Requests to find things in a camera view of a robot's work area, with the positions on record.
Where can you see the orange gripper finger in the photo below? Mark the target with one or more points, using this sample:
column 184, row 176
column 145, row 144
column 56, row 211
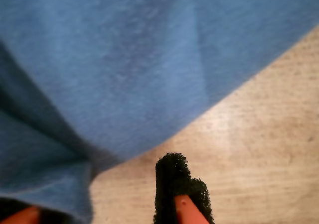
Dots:
column 179, row 184
column 17, row 212

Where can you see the blue printed T-shirt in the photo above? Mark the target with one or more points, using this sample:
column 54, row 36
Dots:
column 112, row 59

